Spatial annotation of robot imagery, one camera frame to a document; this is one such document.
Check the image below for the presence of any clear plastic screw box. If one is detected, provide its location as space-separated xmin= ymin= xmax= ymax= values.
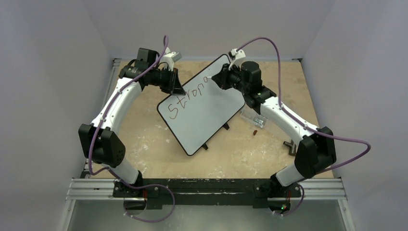
xmin=240 ymin=107 xmax=267 ymax=128

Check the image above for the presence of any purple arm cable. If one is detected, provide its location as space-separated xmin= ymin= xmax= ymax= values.
xmin=88 ymin=35 xmax=175 ymax=223
xmin=237 ymin=37 xmax=372 ymax=217

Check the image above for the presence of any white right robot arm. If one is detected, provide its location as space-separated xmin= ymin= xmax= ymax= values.
xmin=211 ymin=61 xmax=336 ymax=196

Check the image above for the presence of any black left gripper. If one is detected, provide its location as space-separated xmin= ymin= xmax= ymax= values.
xmin=149 ymin=66 xmax=185 ymax=95

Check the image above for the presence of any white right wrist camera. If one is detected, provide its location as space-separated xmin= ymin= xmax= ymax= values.
xmin=228 ymin=48 xmax=246 ymax=70

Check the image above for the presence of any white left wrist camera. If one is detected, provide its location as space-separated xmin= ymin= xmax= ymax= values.
xmin=160 ymin=47 xmax=182 ymax=71

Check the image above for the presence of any white whiteboard black frame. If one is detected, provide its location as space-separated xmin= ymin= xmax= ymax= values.
xmin=157 ymin=54 xmax=245 ymax=156

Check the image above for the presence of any black metal clamp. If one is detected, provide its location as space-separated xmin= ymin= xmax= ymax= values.
xmin=283 ymin=140 xmax=296 ymax=156

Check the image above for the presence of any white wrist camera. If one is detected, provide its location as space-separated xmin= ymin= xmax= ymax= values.
xmin=160 ymin=47 xmax=182 ymax=71
xmin=228 ymin=48 xmax=246 ymax=70

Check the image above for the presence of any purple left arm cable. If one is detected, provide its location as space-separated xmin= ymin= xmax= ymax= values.
xmin=88 ymin=35 xmax=175 ymax=223

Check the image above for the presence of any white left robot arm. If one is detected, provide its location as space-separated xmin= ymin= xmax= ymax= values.
xmin=78 ymin=48 xmax=186 ymax=197

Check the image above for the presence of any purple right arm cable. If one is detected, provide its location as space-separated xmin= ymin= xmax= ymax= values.
xmin=237 ymin=37 xmax=372 ymax=217

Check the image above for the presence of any aluminium extrusion rail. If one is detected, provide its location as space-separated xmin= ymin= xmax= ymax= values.
xmin=65 ymin=178 xmax=347 ymax=200

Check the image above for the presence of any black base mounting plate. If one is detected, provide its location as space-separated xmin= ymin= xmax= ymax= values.
xmin=113 ymin=179 xmax=302 ymax=209

